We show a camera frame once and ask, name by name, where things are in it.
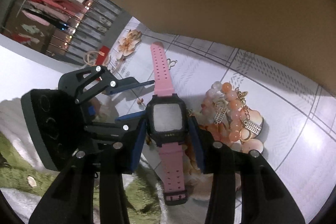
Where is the pink orange bead bracelet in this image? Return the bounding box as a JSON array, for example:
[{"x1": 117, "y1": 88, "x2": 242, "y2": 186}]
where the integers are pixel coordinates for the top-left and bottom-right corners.
[{"x1": 201, "y1": 81, "x2": 249, "y2": 144}]

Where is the small gold butterfly earring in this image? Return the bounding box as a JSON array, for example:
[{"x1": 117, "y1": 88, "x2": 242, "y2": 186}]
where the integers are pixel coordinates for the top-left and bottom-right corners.
[{"x1": 167, "y1": 59, "x2": 177, "y2": 70}]

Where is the pink strap smart watch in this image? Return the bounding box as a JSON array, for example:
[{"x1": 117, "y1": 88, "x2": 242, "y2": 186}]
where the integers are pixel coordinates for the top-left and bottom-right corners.
[{"x1": 146, "y1": 42, "x2": 187, "y2": 206}]

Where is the gold abacus charm keychain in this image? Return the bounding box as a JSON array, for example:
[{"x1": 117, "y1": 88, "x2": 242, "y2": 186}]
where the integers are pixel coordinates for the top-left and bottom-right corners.
[{"x1": 214, "y1": 88, "x2": 264, "y2": 143}]

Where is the brown cardboard box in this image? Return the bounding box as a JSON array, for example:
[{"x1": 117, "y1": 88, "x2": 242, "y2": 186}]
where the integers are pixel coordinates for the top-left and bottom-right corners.
[{"x1": 111, "y1": 0, "x2": 335, "y2": 92}]

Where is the floral white table mat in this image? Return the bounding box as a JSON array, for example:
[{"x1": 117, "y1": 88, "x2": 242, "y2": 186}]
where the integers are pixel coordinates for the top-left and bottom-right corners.
[{"x1": 86, "y1": 15, "x2": 336, "y2": 224}]

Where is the red gift bag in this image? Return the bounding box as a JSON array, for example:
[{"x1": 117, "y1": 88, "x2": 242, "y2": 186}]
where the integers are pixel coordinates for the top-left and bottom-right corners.
[{"x1": 83, "y1": 46, "x2": 110, "y2": 71}]

